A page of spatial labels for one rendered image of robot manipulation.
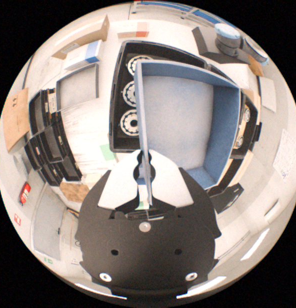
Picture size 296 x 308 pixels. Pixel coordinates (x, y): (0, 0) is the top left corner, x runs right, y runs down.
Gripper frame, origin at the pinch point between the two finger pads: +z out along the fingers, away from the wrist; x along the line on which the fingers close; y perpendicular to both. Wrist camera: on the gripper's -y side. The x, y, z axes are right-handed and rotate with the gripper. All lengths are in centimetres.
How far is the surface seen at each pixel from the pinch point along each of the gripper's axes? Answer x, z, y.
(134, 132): -4.1, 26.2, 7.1
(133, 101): -3.9, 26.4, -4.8
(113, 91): -8.9, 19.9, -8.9
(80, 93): -34, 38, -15
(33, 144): -128, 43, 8
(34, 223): -238, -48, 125
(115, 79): -7.9, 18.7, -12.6
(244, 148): 75, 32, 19
